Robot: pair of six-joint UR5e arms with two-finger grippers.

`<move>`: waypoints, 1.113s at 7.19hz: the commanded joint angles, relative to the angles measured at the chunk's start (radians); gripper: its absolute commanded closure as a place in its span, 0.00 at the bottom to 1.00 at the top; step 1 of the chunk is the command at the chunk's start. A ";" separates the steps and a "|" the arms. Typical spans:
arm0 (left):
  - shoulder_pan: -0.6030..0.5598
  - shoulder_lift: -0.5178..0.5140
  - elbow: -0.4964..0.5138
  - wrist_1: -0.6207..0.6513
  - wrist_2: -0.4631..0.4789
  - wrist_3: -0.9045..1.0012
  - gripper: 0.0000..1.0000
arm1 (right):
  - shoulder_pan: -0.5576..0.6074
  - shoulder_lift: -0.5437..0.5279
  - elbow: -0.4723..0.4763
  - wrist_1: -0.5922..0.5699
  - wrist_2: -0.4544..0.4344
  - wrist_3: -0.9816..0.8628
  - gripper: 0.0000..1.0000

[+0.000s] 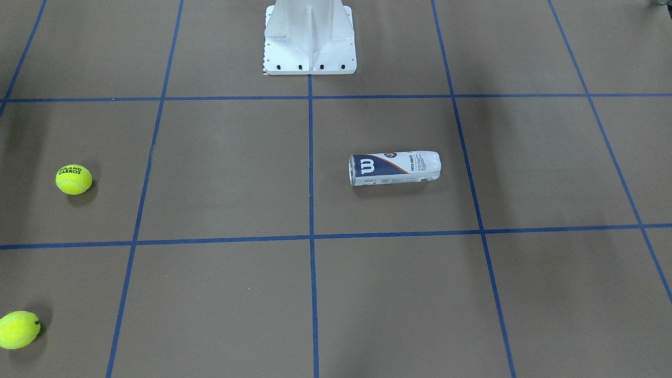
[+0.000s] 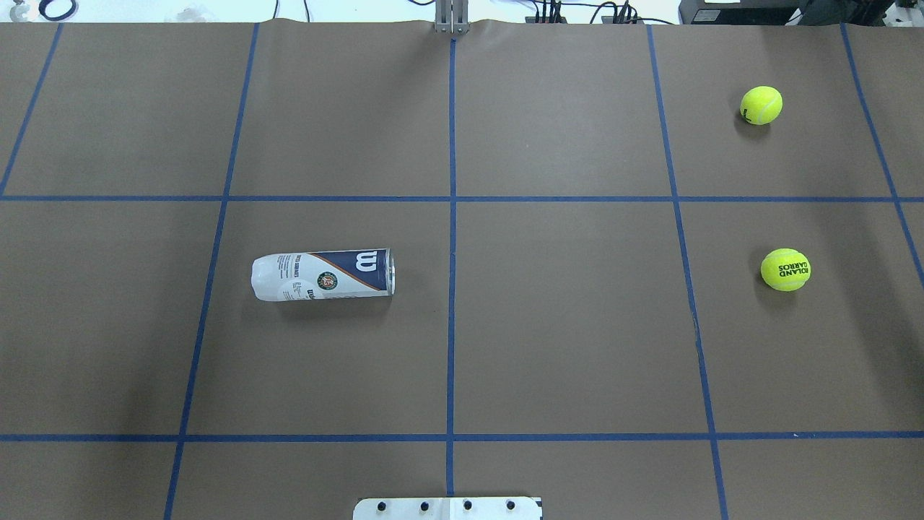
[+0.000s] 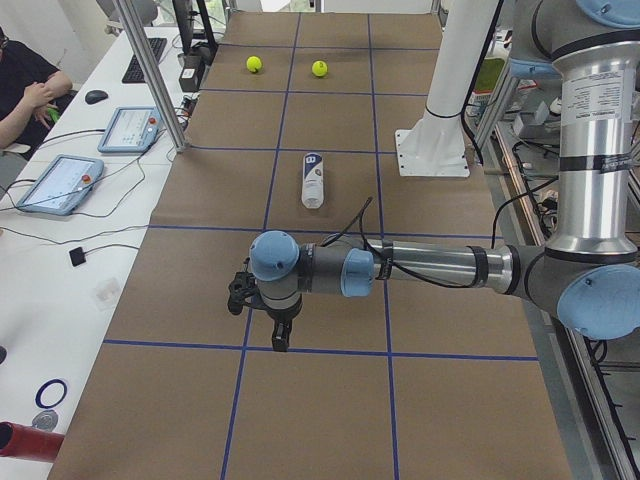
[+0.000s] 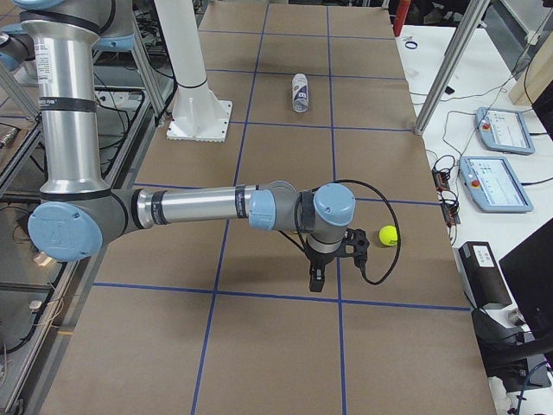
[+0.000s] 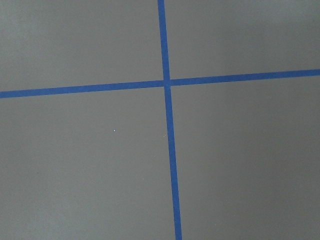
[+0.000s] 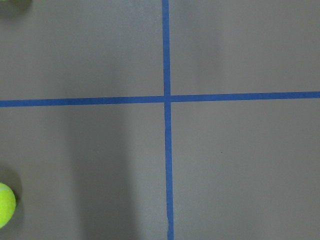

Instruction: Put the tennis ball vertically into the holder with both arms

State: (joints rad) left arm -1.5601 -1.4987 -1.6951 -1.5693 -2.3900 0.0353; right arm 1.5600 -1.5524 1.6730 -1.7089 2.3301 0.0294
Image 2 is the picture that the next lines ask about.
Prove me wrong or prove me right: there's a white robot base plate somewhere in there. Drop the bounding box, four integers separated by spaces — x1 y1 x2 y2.
352 496 544 519

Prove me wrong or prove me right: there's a yellow Roland Garros tennis ball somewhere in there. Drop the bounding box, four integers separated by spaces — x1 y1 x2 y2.
759 249 812 292

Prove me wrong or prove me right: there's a brown paper table mat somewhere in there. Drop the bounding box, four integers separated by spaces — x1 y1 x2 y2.
1 19 922 519

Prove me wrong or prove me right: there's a grey aluminium frame post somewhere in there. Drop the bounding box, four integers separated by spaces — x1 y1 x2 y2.
433 0 471 35

